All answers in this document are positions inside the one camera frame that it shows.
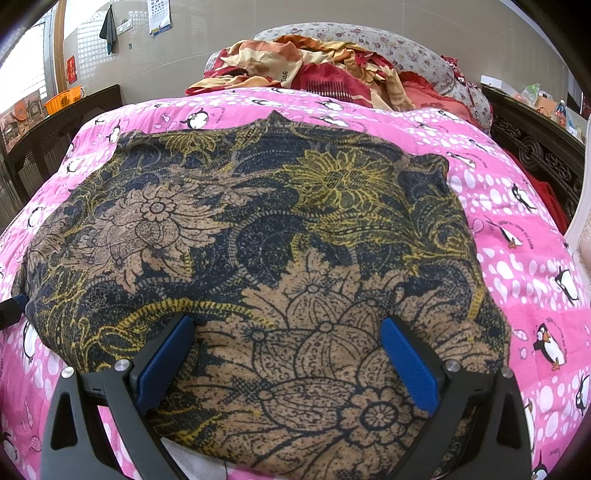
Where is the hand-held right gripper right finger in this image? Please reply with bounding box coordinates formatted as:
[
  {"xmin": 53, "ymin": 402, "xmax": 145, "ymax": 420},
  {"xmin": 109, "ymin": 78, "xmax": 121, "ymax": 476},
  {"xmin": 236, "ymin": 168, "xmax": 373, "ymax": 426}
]
[{"xmin": 381, "ymin": 316, "xmax": 534, "ymax": 480}]

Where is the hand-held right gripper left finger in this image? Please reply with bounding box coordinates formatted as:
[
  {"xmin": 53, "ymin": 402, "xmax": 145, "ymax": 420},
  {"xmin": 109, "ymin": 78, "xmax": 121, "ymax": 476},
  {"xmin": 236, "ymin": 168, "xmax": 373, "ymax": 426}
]
[{"xmin": 39, "ymin": 315, "xmax": 195, "ymax": 480}]

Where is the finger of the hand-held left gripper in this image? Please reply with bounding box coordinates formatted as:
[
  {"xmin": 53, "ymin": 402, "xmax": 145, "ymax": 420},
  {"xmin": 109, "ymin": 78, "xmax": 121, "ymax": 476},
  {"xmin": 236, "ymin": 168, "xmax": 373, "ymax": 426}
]
[{"xmin": 0, "ymin": 293, "xmax": 29, "ymax": 330}]

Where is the brown floral print shirt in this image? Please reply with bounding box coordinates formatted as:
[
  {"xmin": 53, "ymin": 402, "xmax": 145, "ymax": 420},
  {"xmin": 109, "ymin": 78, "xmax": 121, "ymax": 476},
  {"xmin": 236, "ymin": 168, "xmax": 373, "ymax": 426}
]
[{"xmin": 21, "ymin": 111, "xmax": 513, "ymax": 476}]

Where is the pink penguin print blanket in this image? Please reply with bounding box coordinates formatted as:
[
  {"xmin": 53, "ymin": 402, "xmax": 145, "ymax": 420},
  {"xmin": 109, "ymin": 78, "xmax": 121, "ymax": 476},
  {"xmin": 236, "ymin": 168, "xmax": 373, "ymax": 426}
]
[{"xmin": 0, "ymin": 85, "xmax": 591, "ymax": 480}]

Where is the red bed sheet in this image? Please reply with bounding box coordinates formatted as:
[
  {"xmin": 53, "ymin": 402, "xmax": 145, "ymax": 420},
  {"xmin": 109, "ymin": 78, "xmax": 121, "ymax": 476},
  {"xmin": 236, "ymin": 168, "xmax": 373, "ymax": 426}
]
[{"xmin": 503, "ymin": 148, "xmax": 571, "ymax": 232}]

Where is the orange plastic basket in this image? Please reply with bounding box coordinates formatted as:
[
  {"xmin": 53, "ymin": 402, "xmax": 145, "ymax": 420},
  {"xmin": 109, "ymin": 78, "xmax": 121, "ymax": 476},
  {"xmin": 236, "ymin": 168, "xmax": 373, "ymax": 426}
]
[{"xmin": 44, "ymin": 85, "xmax": 84, "ymax": 116}]

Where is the white upholstered chair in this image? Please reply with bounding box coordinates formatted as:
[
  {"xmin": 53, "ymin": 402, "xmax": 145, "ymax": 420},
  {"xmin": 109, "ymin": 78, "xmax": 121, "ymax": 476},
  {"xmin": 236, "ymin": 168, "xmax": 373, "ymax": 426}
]
[{"xmin": 563, "ymin": 111, "xmax": 591, "ymax": 273}]

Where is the dark carved wooden headboard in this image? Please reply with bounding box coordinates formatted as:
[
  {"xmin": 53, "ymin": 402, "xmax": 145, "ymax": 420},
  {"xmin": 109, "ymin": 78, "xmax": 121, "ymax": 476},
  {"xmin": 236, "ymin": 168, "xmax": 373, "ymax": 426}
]
[{"xmin": 480, "ymin": 83, "xmax": 587, "ymax": 222}]

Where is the dark hanging cloth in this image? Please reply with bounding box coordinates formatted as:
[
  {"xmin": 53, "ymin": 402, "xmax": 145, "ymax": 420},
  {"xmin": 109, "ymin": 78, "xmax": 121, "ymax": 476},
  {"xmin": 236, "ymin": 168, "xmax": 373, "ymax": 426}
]
[{"xmin": 99, "ymin": 6, "xmax": 118, "ymax": 55}]

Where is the red and yellow floral quilt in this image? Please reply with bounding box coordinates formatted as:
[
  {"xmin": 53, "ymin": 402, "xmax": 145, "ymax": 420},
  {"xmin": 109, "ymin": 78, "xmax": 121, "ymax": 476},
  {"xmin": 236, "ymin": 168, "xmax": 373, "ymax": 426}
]
[{"xmin": 185, "ymin": 37, "xmax": 467, "ymax": 112}]

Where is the grey floral pillow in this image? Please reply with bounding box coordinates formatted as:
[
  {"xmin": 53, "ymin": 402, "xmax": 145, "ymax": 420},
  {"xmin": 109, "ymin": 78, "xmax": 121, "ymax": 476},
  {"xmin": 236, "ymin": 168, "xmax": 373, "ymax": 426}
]
[{"xmin": 205, "ymin": 23, "xmax": 492, "ymax": 134}]

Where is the wall calendar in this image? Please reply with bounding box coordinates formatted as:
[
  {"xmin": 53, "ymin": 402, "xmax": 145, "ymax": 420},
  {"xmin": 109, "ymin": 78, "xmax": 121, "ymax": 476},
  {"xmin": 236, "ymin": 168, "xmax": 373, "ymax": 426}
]
[{"xmin": 147, "ymin": 0, "xmax": 172, "ymax": 37}]

